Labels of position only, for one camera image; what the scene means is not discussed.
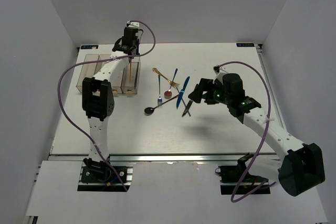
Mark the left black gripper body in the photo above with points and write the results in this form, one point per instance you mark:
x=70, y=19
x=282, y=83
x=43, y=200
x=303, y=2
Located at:
x=136, y=46

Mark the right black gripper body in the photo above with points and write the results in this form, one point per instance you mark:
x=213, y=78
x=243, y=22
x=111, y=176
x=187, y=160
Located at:
x=219, y=95

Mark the dark blue chopstick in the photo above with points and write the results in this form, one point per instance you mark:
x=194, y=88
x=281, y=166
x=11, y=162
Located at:
x=182, y=100

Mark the blue knife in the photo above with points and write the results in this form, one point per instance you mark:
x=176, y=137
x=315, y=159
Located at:
x=181, y=93

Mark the black knife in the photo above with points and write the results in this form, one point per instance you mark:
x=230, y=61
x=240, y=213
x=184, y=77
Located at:
x=186, y=110

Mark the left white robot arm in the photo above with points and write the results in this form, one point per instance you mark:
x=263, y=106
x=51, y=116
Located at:
x=97, y=95

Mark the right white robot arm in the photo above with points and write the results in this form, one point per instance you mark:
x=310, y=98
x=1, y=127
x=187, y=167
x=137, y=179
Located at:
x=299, y=166

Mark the ornate gold fork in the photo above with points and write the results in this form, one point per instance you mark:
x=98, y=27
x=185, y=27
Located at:
x=168, y=80

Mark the clear drawer container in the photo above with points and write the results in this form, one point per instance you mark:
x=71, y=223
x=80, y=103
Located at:
x=131, y=88
x=87, y=70
x=103, y=61
x=118, y=85

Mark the rainbow purple spoon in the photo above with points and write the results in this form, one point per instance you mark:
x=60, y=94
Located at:
x=168, y=93

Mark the left blue table label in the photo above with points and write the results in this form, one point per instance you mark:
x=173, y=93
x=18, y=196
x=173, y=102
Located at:
x=88, y=47

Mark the blue table label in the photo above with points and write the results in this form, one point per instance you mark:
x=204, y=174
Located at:
x=245, y=44
x=88, y=47

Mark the right blue table label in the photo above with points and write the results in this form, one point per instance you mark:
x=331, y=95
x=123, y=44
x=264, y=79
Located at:
x=245, y=44

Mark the rainbow green fork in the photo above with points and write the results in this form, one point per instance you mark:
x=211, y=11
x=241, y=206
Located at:
x=159, y=100

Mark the black spoon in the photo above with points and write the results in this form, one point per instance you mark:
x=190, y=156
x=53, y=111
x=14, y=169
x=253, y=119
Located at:
x=150, y=110

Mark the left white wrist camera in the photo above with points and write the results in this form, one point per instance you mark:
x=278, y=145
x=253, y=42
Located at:
x=133, y=24

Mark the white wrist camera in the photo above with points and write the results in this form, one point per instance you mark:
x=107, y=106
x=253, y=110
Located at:
x=220, y=72
x=133, y=24

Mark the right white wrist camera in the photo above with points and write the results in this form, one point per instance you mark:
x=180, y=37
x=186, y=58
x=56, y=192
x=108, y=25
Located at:
x=220, y=72

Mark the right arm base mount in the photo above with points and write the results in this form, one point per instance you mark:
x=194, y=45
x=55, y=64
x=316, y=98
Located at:
x=230, y=175

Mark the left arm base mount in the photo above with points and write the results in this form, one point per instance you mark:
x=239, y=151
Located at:
x=99, y=177

